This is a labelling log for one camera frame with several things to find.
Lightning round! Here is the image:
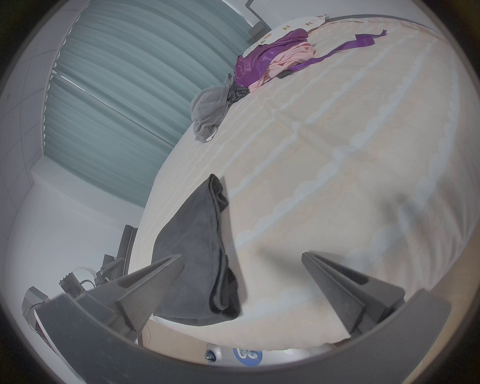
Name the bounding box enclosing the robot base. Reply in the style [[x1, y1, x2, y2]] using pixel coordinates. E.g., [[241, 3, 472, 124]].
[[202, 339, 340, 367]]

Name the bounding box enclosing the black T-shirt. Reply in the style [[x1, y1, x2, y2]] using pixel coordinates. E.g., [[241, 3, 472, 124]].
[[152, 173, 241, 327]]

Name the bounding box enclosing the white printed pillow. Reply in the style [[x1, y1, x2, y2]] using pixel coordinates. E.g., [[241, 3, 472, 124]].
[[244, 14, 329, 57]]

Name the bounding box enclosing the blue-green curtain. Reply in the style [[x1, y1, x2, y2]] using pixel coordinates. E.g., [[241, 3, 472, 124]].
[[56, 0, 256, 145], [41, 73, 177, 209]]

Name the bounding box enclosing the purple garment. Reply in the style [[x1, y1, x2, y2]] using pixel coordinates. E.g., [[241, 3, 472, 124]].
[[234, 28, 387, 87]]

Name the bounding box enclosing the pink garment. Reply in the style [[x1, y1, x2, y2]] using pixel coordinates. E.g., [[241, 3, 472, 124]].
[[247, 41, 317, 92]]

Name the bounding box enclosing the bed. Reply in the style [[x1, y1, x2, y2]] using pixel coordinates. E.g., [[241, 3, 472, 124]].
[[136, 0, 472, 351]]

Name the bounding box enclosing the shiny black garment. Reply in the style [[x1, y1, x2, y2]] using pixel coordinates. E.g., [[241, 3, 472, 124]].
[[225, 83, 251, 106]]

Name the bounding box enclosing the grey garment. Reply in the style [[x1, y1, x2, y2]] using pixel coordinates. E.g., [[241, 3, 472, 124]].
[[190, 73, 235, 143]]

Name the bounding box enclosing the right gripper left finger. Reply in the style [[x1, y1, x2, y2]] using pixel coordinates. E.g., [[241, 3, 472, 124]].
[[77, 254, 185, 332]]

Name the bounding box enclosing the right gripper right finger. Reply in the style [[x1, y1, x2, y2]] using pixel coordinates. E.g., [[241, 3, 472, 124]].
[[302, 252, 406, 336]]

